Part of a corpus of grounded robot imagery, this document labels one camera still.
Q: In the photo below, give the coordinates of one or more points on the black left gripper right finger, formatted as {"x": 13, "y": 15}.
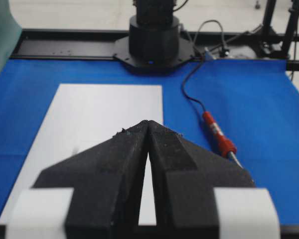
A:
{"x": 200, "y": 195}

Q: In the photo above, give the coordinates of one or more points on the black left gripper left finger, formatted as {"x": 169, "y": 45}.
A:
{"x": 94, "y": 194}

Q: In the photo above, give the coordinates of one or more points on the red soldering iron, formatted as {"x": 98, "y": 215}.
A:
{"x": 226, "y": 146}

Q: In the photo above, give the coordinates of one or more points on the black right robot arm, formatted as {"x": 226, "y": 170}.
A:
{"x": 154, "y": 31}

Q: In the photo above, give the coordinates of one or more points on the white foam board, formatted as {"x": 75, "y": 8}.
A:
{"x": 79, "y": 117}

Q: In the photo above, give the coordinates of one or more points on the blue table cloth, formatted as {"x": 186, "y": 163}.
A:
{"x": 253, "y": 101}

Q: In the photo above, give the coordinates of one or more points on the green backdrop curtain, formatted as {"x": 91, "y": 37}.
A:
{"x": 10, "y": 32}

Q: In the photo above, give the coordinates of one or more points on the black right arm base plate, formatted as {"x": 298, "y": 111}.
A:
{"x": 138, "y": 65}

